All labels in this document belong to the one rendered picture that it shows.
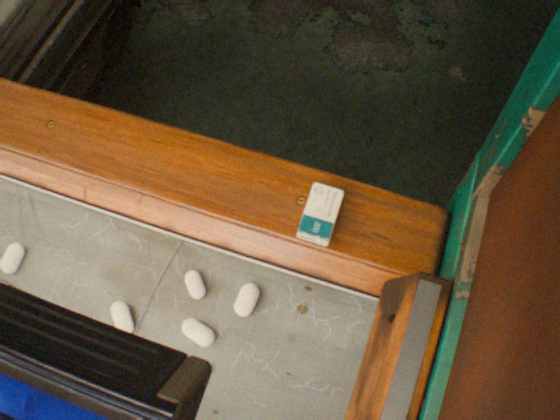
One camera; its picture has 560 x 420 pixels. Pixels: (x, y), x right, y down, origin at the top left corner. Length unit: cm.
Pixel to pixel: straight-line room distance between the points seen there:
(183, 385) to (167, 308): 38
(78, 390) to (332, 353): 42
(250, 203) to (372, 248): 14
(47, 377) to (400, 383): 34
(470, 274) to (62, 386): 40
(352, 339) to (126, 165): 32
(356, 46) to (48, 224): 122
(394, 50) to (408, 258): 117
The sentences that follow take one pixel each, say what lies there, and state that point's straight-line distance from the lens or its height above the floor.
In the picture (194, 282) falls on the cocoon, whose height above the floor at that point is 76.
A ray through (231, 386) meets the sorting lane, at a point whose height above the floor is 74.
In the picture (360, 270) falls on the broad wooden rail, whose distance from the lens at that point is 72.
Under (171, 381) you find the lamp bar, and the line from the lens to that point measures 35.
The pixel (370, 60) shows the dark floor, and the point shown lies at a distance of 181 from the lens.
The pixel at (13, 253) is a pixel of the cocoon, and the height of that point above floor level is 76.
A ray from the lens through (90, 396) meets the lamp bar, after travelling 34.
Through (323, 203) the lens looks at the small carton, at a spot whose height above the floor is 79.
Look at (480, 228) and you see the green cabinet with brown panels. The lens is 64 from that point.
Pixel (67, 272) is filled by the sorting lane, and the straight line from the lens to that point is 76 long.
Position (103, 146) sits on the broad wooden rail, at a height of 77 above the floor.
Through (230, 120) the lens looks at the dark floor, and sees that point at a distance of 168.
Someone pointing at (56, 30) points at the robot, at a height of 34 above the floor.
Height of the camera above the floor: 143
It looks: 66 degrees down
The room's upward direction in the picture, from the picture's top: 4 degrees clockwise
